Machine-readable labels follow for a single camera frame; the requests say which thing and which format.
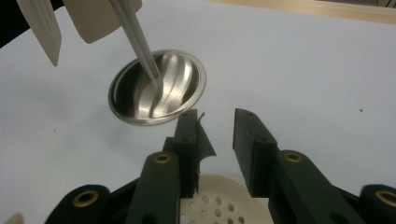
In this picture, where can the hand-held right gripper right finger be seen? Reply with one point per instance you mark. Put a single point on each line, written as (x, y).
(258, 161)

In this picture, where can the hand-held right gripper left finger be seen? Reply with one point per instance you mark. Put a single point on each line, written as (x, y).
(186, 155)

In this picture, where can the beige perforated skimmer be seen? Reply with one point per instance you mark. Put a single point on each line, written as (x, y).
(218, 189)

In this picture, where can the beige solid spatula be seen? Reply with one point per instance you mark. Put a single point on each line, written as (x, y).
(90, 21)

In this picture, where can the light wooden board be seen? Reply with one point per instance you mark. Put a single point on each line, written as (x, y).
(327, 11)

